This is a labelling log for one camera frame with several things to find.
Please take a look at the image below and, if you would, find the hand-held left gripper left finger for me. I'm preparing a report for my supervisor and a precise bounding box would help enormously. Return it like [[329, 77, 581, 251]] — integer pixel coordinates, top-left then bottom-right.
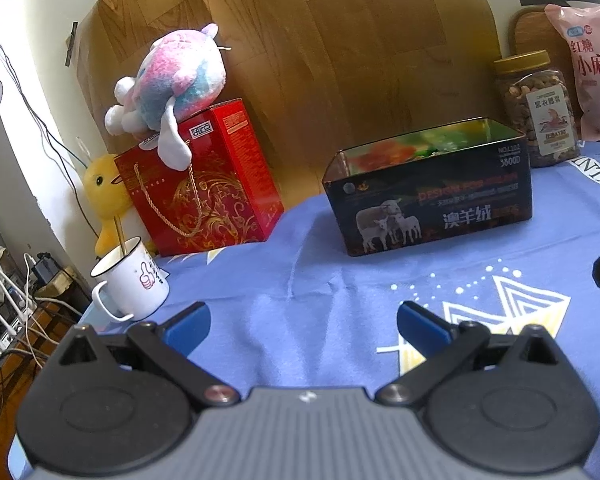
[[55, 301, 241, 407]]

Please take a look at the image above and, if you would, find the black sheep-print box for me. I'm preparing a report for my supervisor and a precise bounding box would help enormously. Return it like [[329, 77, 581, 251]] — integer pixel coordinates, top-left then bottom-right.
[[321, 116, 533, 257]]

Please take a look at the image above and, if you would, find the blue printed cloth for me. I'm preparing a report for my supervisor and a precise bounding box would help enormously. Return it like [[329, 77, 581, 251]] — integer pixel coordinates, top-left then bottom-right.
[[7, 140, 600, 480]]

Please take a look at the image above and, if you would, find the thin wooden stick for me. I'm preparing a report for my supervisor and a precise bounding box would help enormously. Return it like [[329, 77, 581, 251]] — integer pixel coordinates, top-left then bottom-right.
[[112, 214, 127, 257]]

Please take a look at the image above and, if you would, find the clear nut jar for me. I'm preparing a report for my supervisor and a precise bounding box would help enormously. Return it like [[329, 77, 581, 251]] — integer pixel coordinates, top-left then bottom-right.
[[492, 50, 581, 168]]

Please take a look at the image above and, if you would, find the red gift box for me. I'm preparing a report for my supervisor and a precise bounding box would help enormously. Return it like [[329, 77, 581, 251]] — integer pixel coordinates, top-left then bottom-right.
[[114, 99, 285, 257]]

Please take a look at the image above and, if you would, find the black power adapter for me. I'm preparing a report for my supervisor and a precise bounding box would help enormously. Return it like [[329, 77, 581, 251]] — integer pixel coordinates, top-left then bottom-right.
[[32, 252, 61, 284]]

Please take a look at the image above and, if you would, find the yellow duck plush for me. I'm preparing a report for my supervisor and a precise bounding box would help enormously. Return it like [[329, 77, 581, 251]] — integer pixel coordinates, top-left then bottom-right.
[[82, 152, 156, 258]]

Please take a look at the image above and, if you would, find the wooden cutting board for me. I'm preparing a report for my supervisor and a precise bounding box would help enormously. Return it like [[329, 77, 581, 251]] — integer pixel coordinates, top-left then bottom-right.
[[509, 6, 586, 126]]

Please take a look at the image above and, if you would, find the white wifi router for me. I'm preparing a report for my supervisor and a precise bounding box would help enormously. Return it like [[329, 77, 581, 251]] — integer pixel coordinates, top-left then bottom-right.
[[0, 252, 56, 361]]

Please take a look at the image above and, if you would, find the white enamel mug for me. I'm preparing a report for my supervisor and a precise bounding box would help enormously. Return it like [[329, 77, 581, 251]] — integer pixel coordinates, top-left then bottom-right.
[[90, 236, 171, 322]]

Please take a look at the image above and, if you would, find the pink snack bag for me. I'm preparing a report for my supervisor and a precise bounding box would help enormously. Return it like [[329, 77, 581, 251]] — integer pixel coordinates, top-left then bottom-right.
[[545, 2, 600, 145]]

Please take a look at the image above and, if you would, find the wood-grain board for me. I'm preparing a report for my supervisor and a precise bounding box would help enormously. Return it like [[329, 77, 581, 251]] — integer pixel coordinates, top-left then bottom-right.
[[75, 0, 503, 211]]

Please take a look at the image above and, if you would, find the pink and blue plush toy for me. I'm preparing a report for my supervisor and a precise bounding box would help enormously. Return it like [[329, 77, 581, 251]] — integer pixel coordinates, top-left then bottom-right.
[[104, 22, 231, 171]]

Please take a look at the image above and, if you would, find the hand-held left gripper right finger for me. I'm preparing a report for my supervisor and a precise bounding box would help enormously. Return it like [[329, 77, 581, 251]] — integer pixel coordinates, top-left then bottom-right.
[[374, 301, 564, 408]]

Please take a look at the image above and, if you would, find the short black tape strip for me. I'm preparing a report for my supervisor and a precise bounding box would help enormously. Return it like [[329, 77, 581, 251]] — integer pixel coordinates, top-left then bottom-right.
[[65, 21, 79, 67]]

